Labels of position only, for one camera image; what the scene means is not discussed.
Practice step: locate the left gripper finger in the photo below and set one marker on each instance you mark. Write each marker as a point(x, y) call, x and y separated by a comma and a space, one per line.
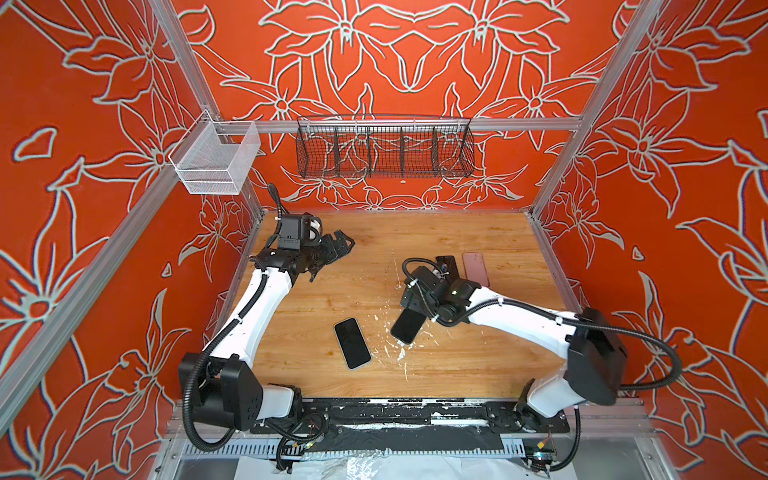
point(335, 256)
point(342, 242)

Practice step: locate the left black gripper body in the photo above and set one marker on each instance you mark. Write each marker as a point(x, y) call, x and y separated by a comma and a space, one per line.
point(314, 254)

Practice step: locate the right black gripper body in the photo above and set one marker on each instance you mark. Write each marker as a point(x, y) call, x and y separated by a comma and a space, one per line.
point(414, 304)

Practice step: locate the black phone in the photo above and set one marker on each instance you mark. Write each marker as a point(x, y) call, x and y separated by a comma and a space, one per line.
point(352, 343)
point(407, 326)

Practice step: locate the pink clear phone case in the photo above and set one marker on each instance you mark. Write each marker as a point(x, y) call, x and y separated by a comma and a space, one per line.
point(475, 268)

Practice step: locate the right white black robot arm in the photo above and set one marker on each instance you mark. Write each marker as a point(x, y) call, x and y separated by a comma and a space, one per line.
point(594, 358)

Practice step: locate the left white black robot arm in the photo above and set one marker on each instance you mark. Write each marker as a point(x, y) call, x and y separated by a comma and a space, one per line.
point(219, 387)

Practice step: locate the clear plastic bin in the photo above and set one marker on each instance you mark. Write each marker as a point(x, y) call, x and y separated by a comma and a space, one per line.
point(208, 162)

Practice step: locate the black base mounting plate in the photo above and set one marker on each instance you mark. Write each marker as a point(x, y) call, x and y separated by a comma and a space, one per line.
point(443, 426)

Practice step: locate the small green circuit board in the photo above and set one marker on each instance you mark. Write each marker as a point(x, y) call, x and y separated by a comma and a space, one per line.
point(540, 459)

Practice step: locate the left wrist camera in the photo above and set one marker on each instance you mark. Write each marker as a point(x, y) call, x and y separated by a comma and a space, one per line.
point(296, 231)

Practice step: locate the black wire basket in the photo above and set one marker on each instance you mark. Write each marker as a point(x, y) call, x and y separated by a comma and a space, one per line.
point(368, 146)

